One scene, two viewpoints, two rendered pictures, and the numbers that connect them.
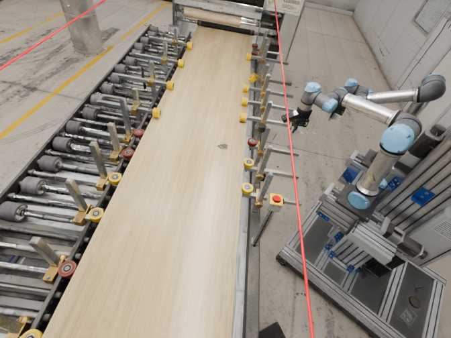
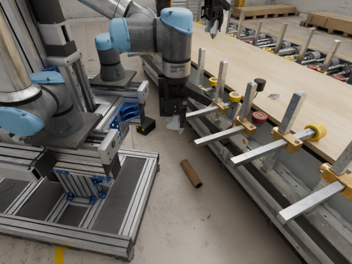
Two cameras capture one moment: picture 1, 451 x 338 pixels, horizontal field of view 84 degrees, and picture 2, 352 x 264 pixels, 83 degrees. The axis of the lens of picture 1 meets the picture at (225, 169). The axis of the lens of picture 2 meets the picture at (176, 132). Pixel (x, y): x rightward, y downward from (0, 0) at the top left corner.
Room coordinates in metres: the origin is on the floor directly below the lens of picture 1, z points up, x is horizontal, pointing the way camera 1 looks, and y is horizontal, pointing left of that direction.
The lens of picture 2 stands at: (2.28, -0.96, 1.56)
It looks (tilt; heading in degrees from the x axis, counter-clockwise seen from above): 40 degrees down; 158
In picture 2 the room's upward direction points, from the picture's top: straight up
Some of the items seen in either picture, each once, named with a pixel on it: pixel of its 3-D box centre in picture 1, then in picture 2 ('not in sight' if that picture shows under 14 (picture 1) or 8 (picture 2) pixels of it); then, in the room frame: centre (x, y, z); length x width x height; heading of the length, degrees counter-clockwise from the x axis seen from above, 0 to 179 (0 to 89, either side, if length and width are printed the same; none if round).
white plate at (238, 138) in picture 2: not in sight; (232, 133); (1.54, -0.28, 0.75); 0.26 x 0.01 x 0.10; 3
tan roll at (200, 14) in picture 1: (227, 19); not in sight; (3.89, 0.41, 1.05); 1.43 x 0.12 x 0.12; 93
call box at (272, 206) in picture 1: (274, 202); not in sight; (0.81, -0.30, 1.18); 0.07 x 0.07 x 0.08; 3
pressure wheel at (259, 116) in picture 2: (251, 145); (257, 122); (1.60, -0.17, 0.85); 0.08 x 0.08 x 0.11
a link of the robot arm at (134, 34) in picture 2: (362, 93); (136, 33); (1.74, -0.85, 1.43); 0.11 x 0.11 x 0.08; 68
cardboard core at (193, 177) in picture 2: not in sight; (190, 173); (1.22, -0.38, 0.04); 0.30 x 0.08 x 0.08; 3
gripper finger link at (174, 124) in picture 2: not in sight; (175, 125); (1.81, -0.78, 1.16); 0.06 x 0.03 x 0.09; 73
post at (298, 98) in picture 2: (262, 123); (280, 137); (1.81, -0.24, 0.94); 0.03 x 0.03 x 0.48; 3
